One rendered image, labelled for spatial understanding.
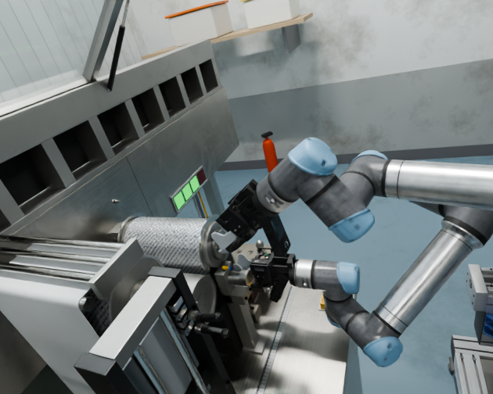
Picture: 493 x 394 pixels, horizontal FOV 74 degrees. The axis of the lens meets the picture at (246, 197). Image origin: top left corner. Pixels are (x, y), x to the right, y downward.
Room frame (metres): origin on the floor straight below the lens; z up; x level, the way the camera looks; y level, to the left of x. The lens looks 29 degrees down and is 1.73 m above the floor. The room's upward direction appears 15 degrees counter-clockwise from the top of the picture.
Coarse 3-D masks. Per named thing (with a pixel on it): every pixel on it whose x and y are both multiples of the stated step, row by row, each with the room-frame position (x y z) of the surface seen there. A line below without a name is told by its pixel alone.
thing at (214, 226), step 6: (216, 222) 0.69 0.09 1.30; (210, 228) 0.66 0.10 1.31; (216, 228) 0.68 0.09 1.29; (210, 234) 0.65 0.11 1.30; (204, 240) 0.64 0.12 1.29; (210, 240) 0.64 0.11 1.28; (204, 246) 0.63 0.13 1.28; (210, 246) 0.64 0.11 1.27; (204, 252) 0.62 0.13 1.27; (210, 252) 0.63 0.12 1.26; (210, 258) 0.62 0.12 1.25; (210, 264) 0.62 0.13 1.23; (216, 264) 0.64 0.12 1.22
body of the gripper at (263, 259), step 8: (264, 248) 0.72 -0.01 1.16; (256, 256) 0.70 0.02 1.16; (264, 256) 0.69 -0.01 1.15; (272, 256) 0.67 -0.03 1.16; (280, 256) 0.68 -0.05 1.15; (288, 256) 0.67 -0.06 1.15; (256, 264) 0.66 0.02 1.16; (264, 264) 0.66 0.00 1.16; (272, 264) 0.66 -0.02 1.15; (280, 264) 0.66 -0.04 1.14; (288, 264) 0.63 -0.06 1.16; (256, 272) 0.67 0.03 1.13; (264, 272) 0.65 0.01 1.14; (272, 272) 0.66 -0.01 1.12; (280, 272) 0.65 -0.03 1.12; (288, 272) 0.64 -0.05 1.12; (264, 280) 0.66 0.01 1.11; (272, 280) 0.65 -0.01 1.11
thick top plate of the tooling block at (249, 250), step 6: (240, 246) 0.93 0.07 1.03; (246, 246) 0.92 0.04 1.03; (252, 246) 0.91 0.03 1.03; (270, 246) 0.88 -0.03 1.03; (234, 252) 0.90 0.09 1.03; (240, 252) 0.90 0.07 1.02; (246, 252) 0.89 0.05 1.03; (252, 252) 0.88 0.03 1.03; (270, 252) 0.85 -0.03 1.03; (234, 258) 0.87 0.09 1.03; (252, 288) 0.76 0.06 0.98; (258, 288) 0.75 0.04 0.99; (264, 288) 0.75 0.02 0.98
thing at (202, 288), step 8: (192, 280) 0.58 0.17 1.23; (200, 280) 0.58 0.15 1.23; (208, 280) 0.61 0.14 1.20; (192, 288) 0.56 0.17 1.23; (200, 288) 0.58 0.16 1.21; (208, 288) 0.60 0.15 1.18; (216, 288) 0.62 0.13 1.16; (200, 296) 0.56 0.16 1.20; (208, 296) 0.59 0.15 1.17; (216, 296) 0.61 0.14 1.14; (200, 304) 0.56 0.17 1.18; (208, 304) 0.58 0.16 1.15; (216, 304) 0.60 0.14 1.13; (200, 312) 0.55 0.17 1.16; (208, 312) 0.57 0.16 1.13
